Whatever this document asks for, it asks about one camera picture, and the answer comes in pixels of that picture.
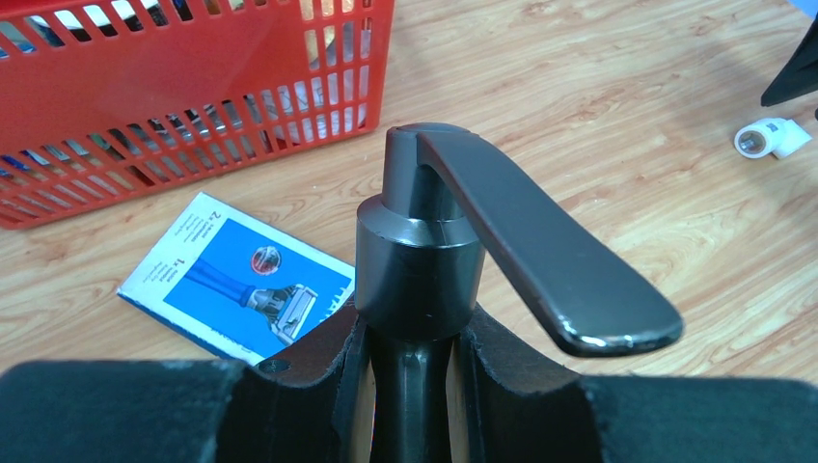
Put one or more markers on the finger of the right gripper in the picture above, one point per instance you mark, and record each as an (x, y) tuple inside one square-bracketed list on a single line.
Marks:
[(798, 77)]

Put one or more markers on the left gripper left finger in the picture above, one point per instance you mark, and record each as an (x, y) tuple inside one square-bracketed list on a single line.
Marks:
[(294, 408)]

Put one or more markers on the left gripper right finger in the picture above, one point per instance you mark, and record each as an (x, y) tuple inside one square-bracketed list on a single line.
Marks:
[(517, 405)]

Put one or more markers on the dark grey metal faucet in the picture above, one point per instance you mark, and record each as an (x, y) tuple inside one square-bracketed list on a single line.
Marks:
[(449, 199)]

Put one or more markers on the blue razor package box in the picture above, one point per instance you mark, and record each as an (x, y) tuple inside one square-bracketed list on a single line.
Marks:
[(235, 286)]

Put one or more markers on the red plastic shopping basket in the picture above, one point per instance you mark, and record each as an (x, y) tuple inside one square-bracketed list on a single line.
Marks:
[(106, 101)]

